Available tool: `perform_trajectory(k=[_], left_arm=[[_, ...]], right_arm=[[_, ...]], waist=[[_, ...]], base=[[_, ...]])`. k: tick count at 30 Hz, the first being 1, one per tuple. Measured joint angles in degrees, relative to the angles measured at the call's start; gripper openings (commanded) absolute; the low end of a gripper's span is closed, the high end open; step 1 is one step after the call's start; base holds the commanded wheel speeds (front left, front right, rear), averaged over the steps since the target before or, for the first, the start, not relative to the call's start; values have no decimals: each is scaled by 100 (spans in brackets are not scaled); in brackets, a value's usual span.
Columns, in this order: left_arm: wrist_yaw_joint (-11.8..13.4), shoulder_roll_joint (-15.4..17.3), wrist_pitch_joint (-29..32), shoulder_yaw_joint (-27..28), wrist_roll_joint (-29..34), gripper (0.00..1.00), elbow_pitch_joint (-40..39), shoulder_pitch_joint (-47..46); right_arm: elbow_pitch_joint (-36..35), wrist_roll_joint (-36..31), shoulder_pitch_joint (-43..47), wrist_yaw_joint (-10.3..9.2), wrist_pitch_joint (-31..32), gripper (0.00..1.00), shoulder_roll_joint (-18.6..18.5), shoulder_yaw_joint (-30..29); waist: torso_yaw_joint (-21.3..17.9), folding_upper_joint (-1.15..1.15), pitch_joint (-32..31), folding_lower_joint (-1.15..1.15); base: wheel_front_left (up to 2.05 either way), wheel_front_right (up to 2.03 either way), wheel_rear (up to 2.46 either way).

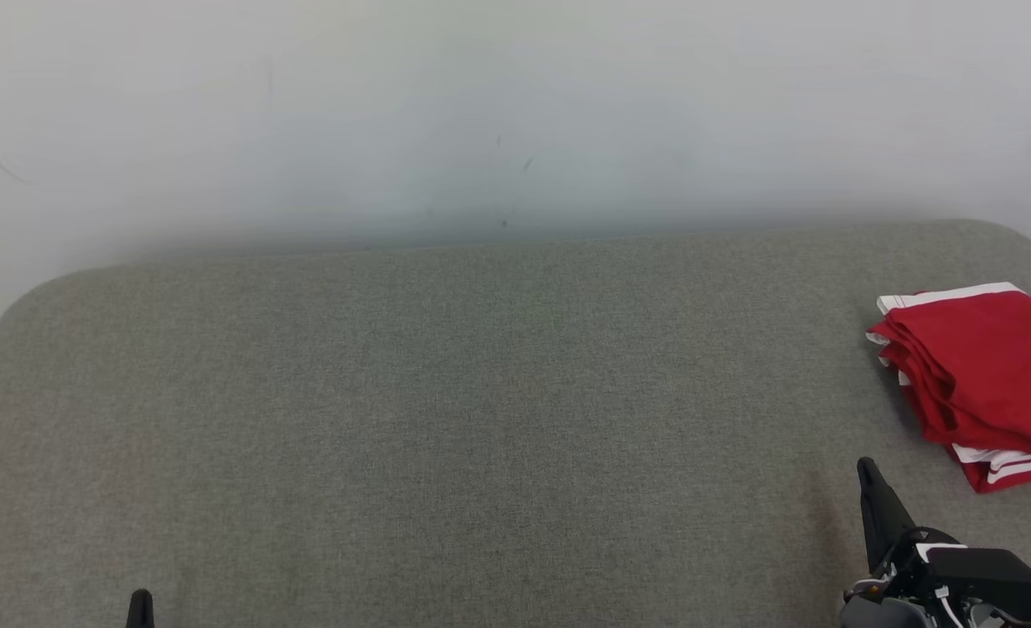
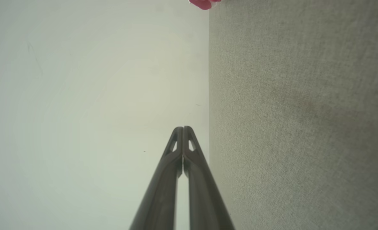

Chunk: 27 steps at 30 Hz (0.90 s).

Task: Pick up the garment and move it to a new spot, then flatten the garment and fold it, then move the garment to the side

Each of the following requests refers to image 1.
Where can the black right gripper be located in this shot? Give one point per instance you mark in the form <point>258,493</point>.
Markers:
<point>995,584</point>

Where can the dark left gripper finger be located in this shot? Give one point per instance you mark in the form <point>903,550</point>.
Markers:
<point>141,610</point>

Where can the red basketball jersey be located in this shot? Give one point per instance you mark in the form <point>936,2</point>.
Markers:
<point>1004,471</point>

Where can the red shorts white stripe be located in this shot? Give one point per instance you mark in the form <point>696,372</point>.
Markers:
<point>995,366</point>

